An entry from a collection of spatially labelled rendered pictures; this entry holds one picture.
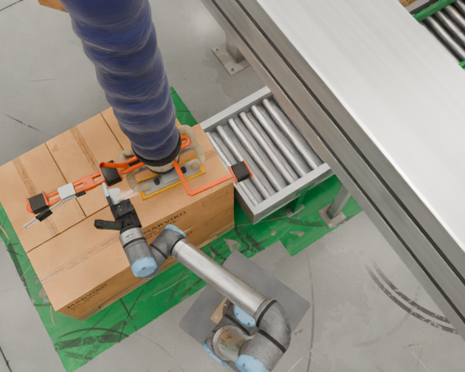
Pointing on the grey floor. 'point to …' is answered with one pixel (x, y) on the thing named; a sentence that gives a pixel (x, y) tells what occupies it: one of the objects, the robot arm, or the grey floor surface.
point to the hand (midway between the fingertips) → (105, 190)
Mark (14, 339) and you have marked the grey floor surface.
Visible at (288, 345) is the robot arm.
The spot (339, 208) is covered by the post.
